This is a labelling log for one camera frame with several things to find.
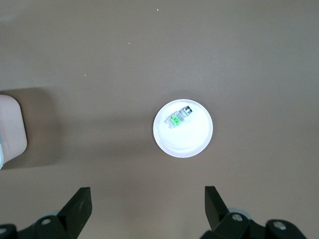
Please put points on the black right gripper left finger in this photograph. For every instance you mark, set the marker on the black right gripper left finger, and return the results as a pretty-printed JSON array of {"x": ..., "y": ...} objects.
[{"x": 79, "y": 206}]

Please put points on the white lidded storage box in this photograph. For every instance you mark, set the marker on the white lidded storage box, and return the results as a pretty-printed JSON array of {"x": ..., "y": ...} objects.
[{"x": 12, "y": 129}]

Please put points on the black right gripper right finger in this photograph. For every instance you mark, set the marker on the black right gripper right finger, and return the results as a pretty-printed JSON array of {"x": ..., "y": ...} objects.
[{"x": 214, "y": 209}]

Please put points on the pink round plate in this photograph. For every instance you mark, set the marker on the pink round plate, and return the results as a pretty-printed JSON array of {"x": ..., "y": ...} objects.
[{"x": 189, "y": 139}]

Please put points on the green push-button switch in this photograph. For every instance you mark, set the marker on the green push-button switch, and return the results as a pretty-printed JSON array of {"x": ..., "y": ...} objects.
[{"x": 175, "y": 120}]

